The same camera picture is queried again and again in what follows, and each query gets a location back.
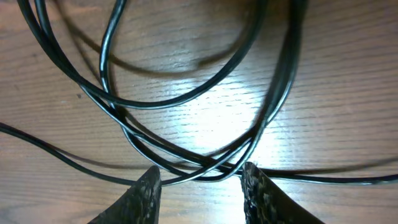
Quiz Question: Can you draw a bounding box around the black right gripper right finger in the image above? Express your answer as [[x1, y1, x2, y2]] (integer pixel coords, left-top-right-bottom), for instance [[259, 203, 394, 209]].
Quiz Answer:
[[241, 162, 323, 224]]

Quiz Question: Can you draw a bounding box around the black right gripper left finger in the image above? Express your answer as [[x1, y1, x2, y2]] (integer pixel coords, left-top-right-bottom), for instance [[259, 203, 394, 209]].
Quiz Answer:
[[89, 166, 162, 224]]

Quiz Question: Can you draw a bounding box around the thick black cable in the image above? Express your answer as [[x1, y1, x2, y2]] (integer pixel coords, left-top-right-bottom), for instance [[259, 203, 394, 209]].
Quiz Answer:
[[0, 0, 398, 187]]

